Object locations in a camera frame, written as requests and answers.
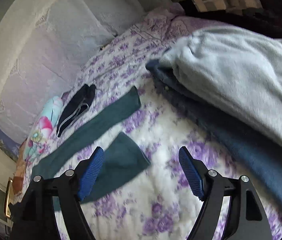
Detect teal green pants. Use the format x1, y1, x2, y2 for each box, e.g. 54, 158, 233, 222
31, 87, 150, 203

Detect orange brown pillow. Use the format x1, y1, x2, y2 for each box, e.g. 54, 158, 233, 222
12, 139, 28, 196

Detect folded blue jeans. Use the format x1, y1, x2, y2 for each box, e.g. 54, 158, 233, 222
145, 59, 282, 224

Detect blue patterned cloth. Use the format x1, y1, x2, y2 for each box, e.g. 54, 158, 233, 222
0, 129, 20, 162

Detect purple floral bedspread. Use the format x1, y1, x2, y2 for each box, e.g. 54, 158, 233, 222
16, 3, 282, 240

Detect folded floral quilt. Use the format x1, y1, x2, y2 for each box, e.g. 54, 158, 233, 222
23, 96, 63, 163

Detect folded black pants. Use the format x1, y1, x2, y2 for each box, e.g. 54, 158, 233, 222
56, 84, 96, 138

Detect folded grey sweatpants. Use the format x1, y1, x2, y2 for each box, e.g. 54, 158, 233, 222
159, 25, 282, 147

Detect white lace covered headboard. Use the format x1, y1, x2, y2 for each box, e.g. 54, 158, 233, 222
0, 0, 171, 143

